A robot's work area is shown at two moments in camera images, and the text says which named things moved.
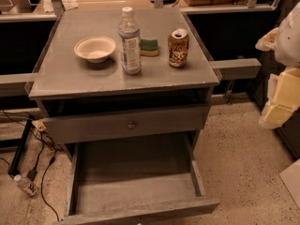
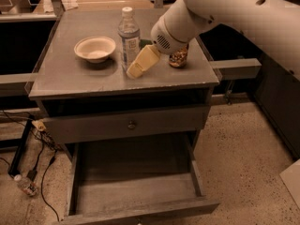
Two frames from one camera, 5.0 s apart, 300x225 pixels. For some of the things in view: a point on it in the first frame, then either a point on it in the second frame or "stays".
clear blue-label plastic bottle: x=129 y=41 stays
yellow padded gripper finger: x=283 y=98 -> x=173 y=31
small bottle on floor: x=26 y=186 stays
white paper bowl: x=95 y=49 stays
